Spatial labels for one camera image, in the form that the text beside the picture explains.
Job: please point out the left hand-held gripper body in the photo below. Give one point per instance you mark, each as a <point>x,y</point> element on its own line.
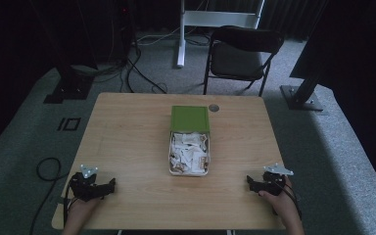
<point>84,187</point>

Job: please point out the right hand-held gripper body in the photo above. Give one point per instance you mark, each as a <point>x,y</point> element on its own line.
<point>272,182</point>

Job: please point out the person's left hand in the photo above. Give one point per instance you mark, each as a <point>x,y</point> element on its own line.
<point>81,209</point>

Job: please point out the person's right hand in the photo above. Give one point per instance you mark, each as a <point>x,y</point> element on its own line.
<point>280,204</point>

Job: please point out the black floor tape marks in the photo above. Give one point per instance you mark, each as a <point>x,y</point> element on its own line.
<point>69,124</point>

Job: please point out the pile of white paper packets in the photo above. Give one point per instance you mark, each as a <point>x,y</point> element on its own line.
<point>189,152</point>

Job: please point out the round grey table grommet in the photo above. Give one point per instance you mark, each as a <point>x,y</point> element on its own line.
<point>213,107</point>

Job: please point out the black slanted stand bolted base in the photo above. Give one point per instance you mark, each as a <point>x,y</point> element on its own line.
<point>303,94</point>

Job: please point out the black metal stand flat base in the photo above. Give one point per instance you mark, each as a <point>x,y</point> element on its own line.
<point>71,86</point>

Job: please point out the black folding chair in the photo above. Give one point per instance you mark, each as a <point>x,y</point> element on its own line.
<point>236,62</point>

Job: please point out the white metal desk frame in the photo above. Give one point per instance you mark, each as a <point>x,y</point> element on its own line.
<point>209,19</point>

